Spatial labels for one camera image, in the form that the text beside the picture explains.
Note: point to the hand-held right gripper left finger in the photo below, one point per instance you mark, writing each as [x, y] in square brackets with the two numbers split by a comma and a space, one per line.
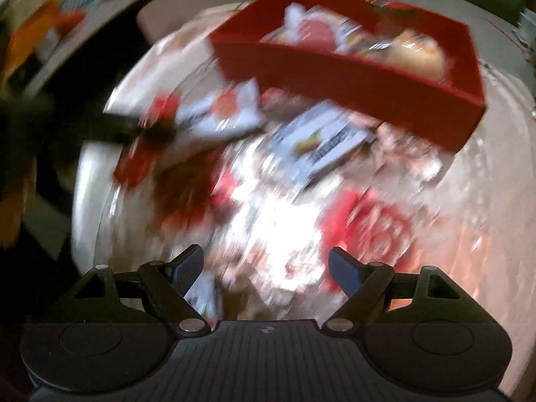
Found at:
[188, 268]

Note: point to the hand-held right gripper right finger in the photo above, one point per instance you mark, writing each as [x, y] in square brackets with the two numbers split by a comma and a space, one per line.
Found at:
[343, 270]

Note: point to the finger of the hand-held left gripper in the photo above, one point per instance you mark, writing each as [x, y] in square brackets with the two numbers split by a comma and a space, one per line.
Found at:
[134, 130]

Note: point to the white noodle snack packet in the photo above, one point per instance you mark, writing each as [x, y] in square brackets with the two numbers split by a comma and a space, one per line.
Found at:
[226, 109]

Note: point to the snack packet with dark label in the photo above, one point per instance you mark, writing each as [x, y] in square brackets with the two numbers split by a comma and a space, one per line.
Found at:
[322, 142]

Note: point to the red cardboard box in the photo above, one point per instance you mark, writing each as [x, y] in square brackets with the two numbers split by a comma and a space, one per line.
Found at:
[335, 75]

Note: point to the pink sausage packet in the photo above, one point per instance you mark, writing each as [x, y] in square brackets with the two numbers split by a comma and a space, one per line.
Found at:
[318, 33]

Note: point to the round steamed cake packet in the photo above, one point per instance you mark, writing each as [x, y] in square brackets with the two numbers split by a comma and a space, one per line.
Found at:
[412, 56]

